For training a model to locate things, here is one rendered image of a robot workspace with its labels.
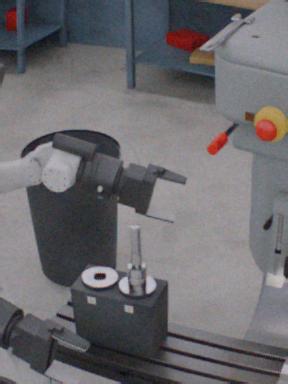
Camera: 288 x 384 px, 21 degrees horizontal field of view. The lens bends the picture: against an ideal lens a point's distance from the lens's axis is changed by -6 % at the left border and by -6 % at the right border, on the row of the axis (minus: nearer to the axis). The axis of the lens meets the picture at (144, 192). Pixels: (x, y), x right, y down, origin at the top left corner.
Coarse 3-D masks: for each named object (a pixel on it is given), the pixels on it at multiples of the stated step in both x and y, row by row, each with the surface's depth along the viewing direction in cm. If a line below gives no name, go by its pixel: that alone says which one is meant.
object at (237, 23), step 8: (240, 16) 148; (232, 24) 142; (240, 24) 142; (248, 24) 144; (224, 32) 137; (232, 32) 138; (216, 40) 133; (224, 40) 135; (200, 48) 129; (208, 48) 129
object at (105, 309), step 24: (72, 288) 201; (96, 288) 200; (120, 288) 199; (168, 288) 204; (96, 312) 202; (120, 312) 198; (144, 312) 195; (96, 336) 206; (120, 336) 203; (144, 336) 200
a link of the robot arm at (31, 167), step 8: (48, 144) 180; (32, 152) 180; (40, 152) 180; (48, 152) 180; (24, 160) 178; (32, 160) 179; (40, 160) 181; (48, 160) 181; (24, 168) 177; (32, 168) 179; (40, 168) 182; (24, 176) 177; (32, 176) 178; (40, 176) 181; (32, 184) 179
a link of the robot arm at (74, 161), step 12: (60, 144) 172; (72, 144) 171; (84, 144) 172; (60, 156) 173; (72, 156) 174; (84, 156) 172; (96, 156) 173; (48, 168) 170; (60, 168) 170; (72, 168) 172; (84, 168) 172; (96, 168) 172; (48, 180) 172; (60, 180) 171; (72, 180) 174; (84, 180) 172
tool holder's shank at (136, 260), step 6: (132, 228) 190; (138, 228) 190; (132, 234) 191; (138, 234) 191; (132, 240) 192; (138, 240) 192; (132, 246) 193; (138, 246) 193; (132, 252) 194; (138, 252) 194; (132, 258) 194; (138, 258) 194; (132, 264) 195; (138, 264) 195
